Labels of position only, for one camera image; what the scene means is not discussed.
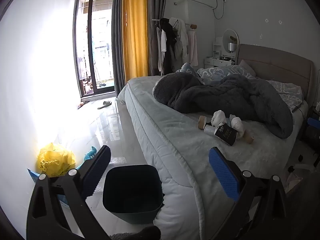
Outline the yellow plastic bag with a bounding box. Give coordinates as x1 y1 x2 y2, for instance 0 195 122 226
36 142 76 178

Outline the white hanging garment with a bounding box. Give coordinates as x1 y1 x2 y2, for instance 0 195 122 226
172 18 189 63

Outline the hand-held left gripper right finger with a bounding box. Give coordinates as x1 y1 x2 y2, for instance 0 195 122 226
209 146 294 240

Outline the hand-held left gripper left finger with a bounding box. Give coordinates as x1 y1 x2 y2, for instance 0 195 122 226
26 145 112 240

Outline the round mirror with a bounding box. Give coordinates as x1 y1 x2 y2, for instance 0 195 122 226
222 29 240 60

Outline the grey fluffy slipper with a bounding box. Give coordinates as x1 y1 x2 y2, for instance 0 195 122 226
110 232 143 240

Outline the pink hanging towel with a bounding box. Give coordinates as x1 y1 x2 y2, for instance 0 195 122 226
187 31 199 65

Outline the bubble wrap sheet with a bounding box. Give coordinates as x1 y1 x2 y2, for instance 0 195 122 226
95 155 132 193

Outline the black charging cable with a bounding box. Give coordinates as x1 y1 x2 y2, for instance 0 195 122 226
292 103 308 130

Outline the blue patterned quilt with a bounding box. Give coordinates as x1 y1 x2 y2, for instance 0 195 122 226
175 62 255 85

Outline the blue long-handled toy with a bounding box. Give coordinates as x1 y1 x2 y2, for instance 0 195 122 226
84 146 97 161

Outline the black carton box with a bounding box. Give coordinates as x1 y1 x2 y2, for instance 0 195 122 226
214 123 237 146

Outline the dark framed sliding door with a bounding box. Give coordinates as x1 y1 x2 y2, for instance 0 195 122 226
74 0 116 98

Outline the grey curtain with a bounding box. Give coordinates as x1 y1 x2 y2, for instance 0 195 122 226
111 0 126 98
147 0 170 77

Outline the clothes rack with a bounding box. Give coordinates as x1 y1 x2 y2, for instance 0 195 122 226
151 17 198 30

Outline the bed with white mattress cover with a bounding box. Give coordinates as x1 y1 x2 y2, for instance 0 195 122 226
117 76 310 237

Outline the black hanging garment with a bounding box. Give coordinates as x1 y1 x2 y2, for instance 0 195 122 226
159 18 177 73

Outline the air conditioner cable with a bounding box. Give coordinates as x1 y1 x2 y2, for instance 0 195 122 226
212 0 227 20

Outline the blue snack packet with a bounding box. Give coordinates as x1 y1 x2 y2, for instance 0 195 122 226
27 168 70 208

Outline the white dressing table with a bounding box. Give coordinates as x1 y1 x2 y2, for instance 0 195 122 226
204 37 237 68

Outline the yellow curtain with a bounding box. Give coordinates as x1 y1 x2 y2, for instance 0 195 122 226
122 0 149 83

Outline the beige bed headboard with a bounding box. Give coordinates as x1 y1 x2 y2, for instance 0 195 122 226
237 44 314 111

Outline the grey patterned pillow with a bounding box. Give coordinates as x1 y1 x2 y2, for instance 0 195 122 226
266 79 303 100

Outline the dark grey fleece blanket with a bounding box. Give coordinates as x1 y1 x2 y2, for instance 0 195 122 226
152 73 293 140

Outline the dark teal waste bin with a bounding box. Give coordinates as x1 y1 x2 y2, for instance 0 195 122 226
102 164 164 225

